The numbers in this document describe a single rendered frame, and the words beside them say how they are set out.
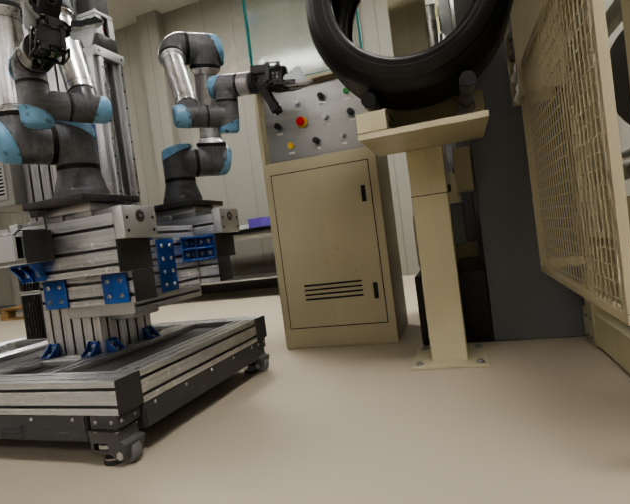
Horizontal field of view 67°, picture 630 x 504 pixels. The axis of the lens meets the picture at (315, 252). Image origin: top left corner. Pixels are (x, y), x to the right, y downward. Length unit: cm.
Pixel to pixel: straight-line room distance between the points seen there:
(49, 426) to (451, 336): 130
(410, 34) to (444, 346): 114
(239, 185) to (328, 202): 386
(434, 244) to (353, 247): 52
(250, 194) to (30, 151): 458
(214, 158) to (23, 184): 67
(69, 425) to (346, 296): 126
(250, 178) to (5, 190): 427
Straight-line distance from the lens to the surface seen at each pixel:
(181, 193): 188
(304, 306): 227
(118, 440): 138
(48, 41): 127
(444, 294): 179
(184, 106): 166
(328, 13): 153
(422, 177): 178
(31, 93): 140
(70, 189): 150
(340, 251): 219
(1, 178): 195
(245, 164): 598
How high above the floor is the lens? 51
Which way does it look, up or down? 1 degrees down
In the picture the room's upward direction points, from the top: 7 degrees counter-clockwise
